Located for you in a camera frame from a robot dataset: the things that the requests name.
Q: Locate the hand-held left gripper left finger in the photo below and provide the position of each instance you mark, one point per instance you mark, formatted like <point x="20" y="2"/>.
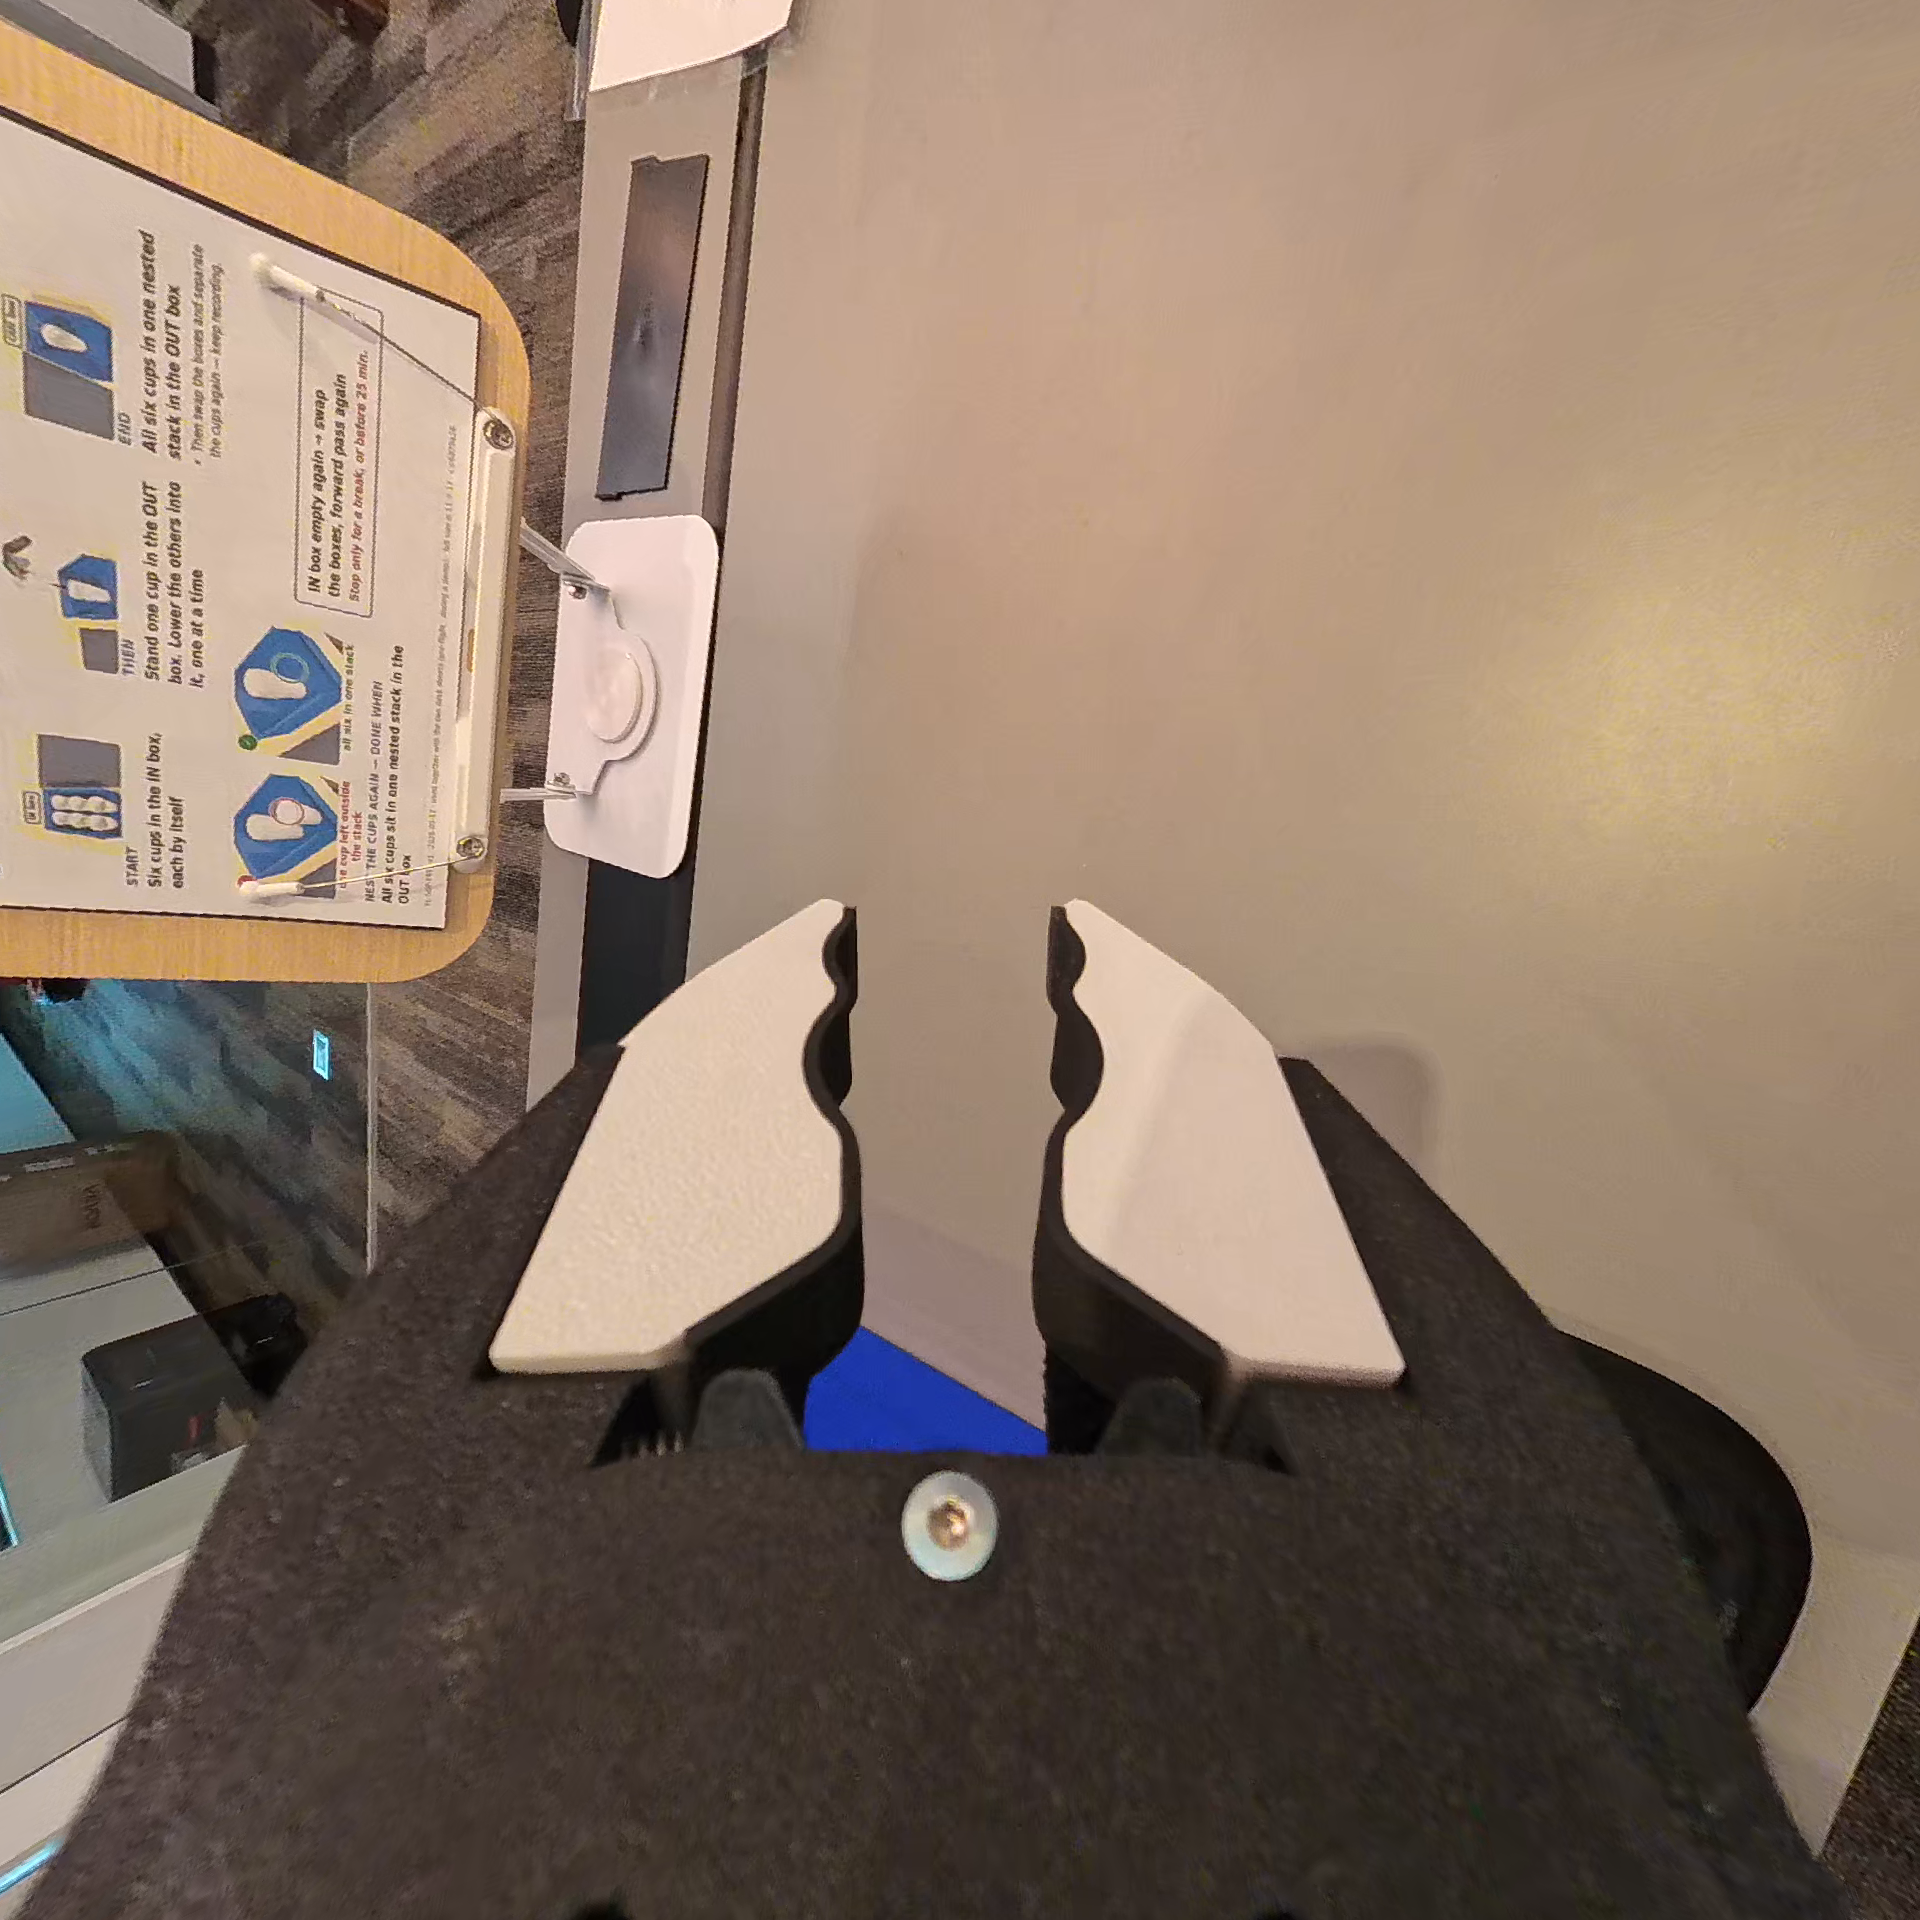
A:
<point x="691" y="1185"/>

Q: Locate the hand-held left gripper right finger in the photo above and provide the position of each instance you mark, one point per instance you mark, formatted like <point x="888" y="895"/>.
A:
<point x="1214" y="1201"/>

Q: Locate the narrow blue plastic bin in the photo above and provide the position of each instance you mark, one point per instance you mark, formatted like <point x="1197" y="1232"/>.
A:
<point x="916" y="1402"/>

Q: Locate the black rectangular table inlay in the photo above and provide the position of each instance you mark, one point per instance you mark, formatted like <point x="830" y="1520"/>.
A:
<point x="652" y="329"/>
<point x="639" y="961"/>

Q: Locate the white clipboard stand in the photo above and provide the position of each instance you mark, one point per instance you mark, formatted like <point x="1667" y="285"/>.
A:
<point x="646" y="721"/>

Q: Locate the dark box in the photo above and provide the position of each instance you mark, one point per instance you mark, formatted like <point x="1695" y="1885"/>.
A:
<point x="173" y="1402"/>

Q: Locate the black quilted armrest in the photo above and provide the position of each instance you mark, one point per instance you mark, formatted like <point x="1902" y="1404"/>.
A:
<point x="1724" y="1516"/>

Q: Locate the brown cardboard box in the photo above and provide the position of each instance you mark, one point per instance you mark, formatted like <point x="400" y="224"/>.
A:
<point x="84" y="1201"/>

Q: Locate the wooden instruction clipboard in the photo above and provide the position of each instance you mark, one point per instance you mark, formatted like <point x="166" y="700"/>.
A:
<point x="224" y="599"/>

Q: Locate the laminated paper sheet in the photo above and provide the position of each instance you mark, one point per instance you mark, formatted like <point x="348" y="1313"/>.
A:
<point x="691" y="37"/>

